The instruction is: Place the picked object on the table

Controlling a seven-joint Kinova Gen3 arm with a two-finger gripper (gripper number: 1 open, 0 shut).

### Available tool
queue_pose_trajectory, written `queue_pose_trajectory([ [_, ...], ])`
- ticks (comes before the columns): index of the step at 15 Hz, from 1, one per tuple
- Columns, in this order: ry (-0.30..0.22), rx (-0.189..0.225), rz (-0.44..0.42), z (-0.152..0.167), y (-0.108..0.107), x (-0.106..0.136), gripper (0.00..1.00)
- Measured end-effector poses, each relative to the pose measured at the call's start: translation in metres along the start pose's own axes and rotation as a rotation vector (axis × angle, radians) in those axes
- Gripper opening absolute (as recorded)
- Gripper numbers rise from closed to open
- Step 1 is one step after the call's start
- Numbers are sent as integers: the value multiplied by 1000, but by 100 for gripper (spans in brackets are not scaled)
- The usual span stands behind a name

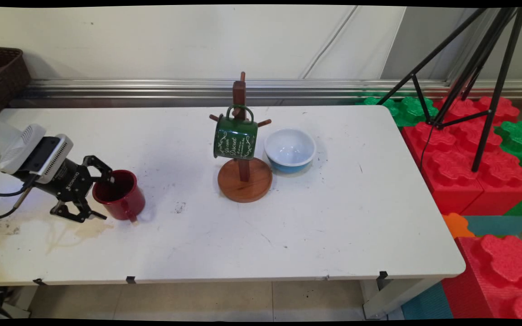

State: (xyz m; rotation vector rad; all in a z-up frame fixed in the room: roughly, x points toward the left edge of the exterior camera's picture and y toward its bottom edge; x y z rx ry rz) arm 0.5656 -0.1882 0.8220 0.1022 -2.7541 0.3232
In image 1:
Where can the black tripod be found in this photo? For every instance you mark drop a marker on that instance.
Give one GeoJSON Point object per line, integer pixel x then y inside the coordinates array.
{"type": "Point", "coordinates": [496, 90]}

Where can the blue and white bowl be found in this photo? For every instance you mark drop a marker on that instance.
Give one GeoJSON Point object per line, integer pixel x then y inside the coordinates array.
{"type": "Point", "coordinates": [289, 149]}

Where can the red foam building block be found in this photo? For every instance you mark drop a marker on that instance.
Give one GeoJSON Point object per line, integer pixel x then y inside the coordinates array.
{"type": "Point", "coordinates": [456, 190]}
{"type": "Point", "coordinates": [492, 280]}

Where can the grey table leg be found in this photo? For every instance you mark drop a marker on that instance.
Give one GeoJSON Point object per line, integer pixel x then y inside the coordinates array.
{"type": "Point", "coordinates": [388, 303]}

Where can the wooden mug tree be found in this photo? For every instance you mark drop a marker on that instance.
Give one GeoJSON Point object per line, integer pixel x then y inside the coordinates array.
{"type": "Point", "coordinates": [245, 181]}

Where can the green enamel mug with lettering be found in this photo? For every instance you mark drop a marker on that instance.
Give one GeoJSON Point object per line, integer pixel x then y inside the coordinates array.
{"type": "Point", "coordinates": [236, 136]}

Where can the red enamel mug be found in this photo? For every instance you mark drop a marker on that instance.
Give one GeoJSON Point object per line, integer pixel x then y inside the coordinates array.
{"type": "Point", "coordinates": [127, 203]}

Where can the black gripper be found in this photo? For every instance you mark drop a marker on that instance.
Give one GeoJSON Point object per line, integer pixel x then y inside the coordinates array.
{"type": "Point", "coordinates": [68, 185]}

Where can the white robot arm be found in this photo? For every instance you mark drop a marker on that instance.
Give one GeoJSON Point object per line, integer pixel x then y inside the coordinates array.
{"type": "Point", "coordinates": [0, 140]}

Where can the teal foam building block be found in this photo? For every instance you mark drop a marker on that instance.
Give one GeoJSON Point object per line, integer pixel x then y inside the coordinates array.
{"type": "Point", "coordinates": [426, 305]}

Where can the green foam building block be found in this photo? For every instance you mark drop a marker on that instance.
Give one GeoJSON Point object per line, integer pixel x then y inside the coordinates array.
{"type": "Point", "coordinates": [408, 111]}
{"type": "Point", "coordinates": [517, 133]}

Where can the silver metal wall rail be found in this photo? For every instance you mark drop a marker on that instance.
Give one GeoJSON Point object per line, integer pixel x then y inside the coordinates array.
{"type": "Point", "coordinates": [288, 87]}

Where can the orange foam building block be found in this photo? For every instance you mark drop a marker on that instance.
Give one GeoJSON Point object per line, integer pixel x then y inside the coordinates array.
{"type": "Point", "coordinates": [456, 225]}

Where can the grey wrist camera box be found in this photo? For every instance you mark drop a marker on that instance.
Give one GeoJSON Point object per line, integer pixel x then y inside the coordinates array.
{"type": "Point", "coordinates": [34, 154]}

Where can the brown wicker basket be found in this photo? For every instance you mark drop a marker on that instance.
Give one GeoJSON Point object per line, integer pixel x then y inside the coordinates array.
{"type": "Point", "coordinates": [5, 81]}

